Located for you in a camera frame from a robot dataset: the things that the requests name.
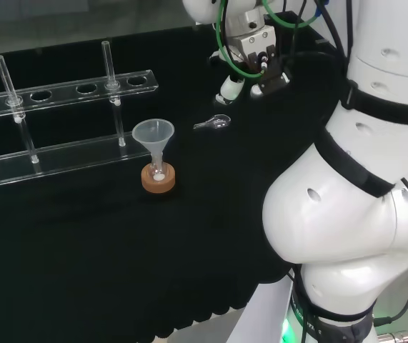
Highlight clear plastic funnel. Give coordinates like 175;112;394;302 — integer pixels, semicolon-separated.
131;119;176;169

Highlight clear acrylic funnel stand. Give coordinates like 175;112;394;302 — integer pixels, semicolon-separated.
0;40;160;187

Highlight clear glass weighing funnel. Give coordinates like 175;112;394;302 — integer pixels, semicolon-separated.
193;113;233;132

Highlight small glass round-bottom flask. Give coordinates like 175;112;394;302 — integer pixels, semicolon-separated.
148;151;169;184

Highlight black bench cloth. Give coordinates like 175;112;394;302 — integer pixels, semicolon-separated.
0;10;349;339

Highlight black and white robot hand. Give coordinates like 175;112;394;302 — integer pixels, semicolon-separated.
209;24;292;106

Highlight brown cork ring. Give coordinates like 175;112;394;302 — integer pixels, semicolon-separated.
140;161;176;195

